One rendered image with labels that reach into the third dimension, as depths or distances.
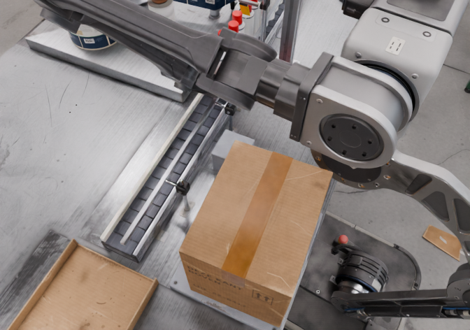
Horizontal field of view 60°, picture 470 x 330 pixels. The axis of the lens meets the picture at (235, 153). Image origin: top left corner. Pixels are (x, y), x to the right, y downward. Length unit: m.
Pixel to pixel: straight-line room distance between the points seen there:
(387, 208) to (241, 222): 1.48
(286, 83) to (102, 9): 0.32
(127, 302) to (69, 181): 0.42
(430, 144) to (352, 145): 2.01
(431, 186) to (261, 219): 0.36
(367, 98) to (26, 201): 1.05
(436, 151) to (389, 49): 1.99
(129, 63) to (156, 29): 0.86
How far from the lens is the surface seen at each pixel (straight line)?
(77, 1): 0.75
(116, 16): 0.72
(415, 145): 2.55
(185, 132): 1.30
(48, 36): 1.75
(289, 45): 1.47
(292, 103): 0.59
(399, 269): 1.88
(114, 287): 1.16
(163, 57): 1.01
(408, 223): 2.27
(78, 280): 1.19
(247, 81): 0.62
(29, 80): 1.68
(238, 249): 0.84
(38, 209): 1.33
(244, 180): 0.91
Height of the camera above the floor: 1.91
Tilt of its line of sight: 56 degrees down
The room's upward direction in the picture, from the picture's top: straight up
